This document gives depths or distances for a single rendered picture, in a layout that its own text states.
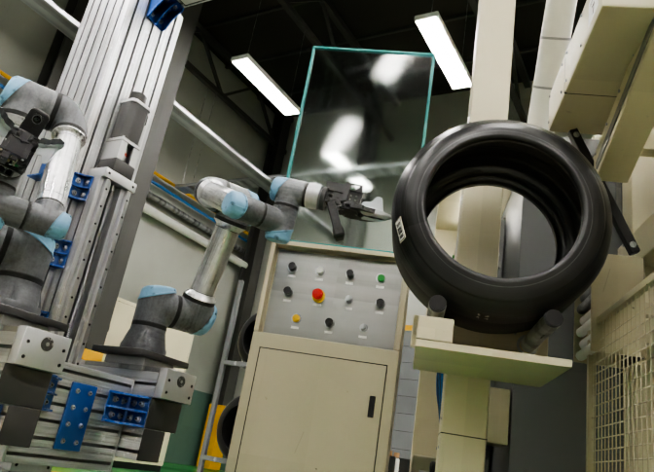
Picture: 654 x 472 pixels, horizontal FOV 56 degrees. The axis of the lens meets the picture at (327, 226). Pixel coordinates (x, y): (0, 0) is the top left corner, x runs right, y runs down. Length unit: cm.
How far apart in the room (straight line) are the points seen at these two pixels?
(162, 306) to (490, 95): 134
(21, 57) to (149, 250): 389
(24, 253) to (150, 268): 1016
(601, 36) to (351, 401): 140
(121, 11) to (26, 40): 847
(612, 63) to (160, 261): 1078
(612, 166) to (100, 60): 172
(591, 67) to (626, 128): 20
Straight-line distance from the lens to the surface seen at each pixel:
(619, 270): 203
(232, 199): 172
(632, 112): 194
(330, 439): 226
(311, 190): 178
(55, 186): 178
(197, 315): 217
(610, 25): 181
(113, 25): 243
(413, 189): 167
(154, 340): 210
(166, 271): 1225
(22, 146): 157
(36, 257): 182
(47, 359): 169
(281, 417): 229
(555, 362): 159
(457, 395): 192
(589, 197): 173
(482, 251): 203
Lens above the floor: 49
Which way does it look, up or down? 21 degrees up
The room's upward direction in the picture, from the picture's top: 10 degrees clockwise
